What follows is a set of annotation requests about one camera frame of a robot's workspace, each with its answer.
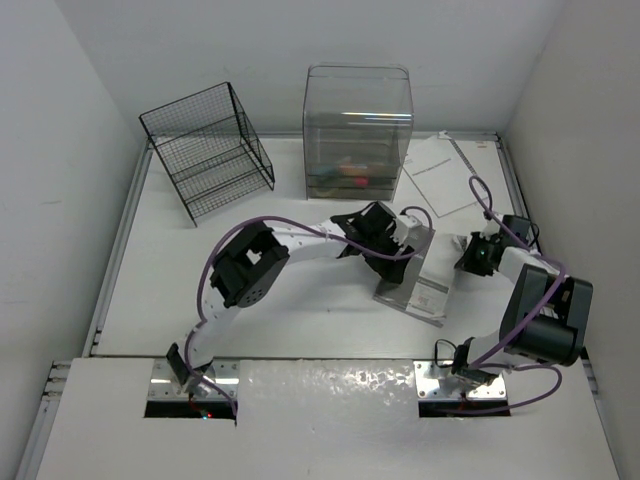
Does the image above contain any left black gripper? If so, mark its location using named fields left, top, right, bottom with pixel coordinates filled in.
left=362, top=229, right=412, bottom=285

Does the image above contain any clear plastic drawer cabinet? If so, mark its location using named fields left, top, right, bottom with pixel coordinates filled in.
left=302, top=62, right=414, bottom=201

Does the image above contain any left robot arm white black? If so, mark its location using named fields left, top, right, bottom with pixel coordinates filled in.
left=166, top=202, right=427, bottom=388

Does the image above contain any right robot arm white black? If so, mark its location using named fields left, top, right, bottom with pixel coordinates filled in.
left=450, top=232, right=593, bottom=386

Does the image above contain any white instruction sheet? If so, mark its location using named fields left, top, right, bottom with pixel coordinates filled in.
left=404, top=133, right=497, bottom=217

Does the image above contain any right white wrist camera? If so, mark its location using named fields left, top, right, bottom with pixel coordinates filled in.
left=482, top=214, right=531, bottom=242

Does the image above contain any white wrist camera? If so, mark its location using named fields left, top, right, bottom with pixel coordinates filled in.
left=482, top=214, right=531, bottom=242
left=391, top=214, right=422, bottom=245

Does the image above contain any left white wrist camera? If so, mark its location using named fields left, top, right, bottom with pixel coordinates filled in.
left=391, top=214, right=422, bottom=245

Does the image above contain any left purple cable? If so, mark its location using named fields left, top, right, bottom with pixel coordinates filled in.
left=183, top=205, right=434, bottom=416

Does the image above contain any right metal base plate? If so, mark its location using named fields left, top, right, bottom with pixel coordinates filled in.
left=413, top=360, right=508, bottom=403

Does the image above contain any metal base plate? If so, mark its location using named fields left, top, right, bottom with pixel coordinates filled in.
left=413, top=360, right=508, bottom=403
left=147, top=358, right=240, bottom=402

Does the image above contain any black wire mesh rack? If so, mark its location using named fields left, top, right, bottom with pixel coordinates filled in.
left=139, top=82, right=276, bottom=224

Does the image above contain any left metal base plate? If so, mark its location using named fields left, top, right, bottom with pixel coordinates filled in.
left=147, top=358, right=240, bottom=402

